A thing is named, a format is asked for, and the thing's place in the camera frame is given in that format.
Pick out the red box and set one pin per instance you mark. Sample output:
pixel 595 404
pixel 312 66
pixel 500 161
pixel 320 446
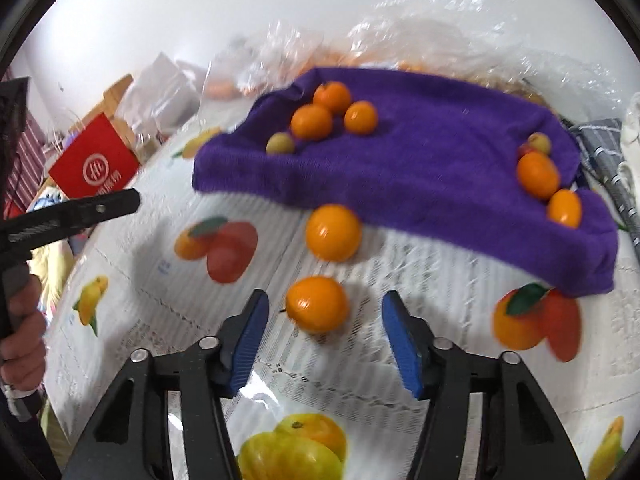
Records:
pixel 96 162

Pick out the large orange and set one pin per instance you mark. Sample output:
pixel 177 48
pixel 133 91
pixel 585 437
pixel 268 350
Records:
pixel 333 233

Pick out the small yellow-green fruit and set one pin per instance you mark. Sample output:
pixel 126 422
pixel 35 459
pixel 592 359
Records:
pixel 280 143

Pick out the person's left hand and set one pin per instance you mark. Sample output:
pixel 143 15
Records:
pixel 24 352

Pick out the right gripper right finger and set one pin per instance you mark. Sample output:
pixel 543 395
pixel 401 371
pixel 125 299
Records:
pixel 521 436

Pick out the small orange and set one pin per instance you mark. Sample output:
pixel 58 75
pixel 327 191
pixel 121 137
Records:
pixel 334 96

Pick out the white knit cloth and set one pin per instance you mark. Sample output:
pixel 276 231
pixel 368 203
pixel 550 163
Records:
pixel 629 137

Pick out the clear plastic bag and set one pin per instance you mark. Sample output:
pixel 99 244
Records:
pixel 478 41

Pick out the orange with leaf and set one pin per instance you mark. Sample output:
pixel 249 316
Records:
pixel 317 304

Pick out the white plastic bag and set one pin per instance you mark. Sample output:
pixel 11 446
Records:
pixel 161 99

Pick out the purple towel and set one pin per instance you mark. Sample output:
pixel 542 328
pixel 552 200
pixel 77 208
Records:
pixel 440 164

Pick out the grey plaid cloth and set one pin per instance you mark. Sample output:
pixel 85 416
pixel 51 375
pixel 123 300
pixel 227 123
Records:
pixel 601 142

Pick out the fruit print tablecloth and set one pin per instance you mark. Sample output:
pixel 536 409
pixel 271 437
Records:
pixel 128 290

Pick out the wooden chair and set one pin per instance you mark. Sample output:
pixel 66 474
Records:
pixel 108 106

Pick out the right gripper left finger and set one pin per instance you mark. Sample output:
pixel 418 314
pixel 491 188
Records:
pixel 127 434

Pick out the small red fruit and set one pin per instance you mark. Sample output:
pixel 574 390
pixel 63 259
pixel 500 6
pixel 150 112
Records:
pixel 524 149

